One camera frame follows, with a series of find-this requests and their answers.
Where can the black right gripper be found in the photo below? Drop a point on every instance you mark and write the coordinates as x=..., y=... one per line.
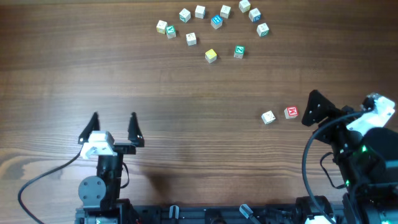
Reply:
x=325, y=107

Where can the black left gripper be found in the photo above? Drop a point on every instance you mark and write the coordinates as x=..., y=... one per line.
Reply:
x=123, y=150

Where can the yellow top block red M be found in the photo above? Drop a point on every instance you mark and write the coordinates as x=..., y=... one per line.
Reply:
x=291, y=112

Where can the wooden block sketch top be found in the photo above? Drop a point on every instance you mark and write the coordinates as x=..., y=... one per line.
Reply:
x=268, y=117

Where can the wooden block yellow K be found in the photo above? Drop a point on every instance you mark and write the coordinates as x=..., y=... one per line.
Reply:
x=210, y=56

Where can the wooden block blue H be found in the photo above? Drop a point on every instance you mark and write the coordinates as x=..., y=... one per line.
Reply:
x=216, y=21

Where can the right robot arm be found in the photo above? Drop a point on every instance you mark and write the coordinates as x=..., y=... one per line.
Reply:
x=365, y=152

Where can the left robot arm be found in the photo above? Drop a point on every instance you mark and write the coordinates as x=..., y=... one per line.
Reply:
x=100, y=193

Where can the wooden block green side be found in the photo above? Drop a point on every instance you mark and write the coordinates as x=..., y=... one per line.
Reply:
x=262, y=29

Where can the wooden block green Z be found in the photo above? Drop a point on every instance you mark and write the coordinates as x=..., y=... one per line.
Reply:
x=239, y=51

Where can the wooden block blue side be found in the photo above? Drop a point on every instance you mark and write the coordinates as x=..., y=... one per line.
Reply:
x=254, y=15

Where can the wooden block yellow edge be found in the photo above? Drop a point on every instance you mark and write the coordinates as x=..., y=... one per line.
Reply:
x=161, y=26

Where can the wooden block green V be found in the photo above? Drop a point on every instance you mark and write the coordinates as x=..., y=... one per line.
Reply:
x=170, y=32

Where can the wooden block drawing top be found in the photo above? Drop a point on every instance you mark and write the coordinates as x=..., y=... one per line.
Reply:
x=191, y=39

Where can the wooden block yellow side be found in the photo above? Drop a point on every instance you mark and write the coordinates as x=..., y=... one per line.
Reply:
x=244, y=6

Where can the plain wooden picture block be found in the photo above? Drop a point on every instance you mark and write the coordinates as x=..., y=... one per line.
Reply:
x=225, y=11

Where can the wooden block teal side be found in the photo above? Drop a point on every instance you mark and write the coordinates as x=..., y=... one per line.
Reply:
x=185, y=15

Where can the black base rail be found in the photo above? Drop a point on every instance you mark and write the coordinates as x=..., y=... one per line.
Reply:
x=190, y=215

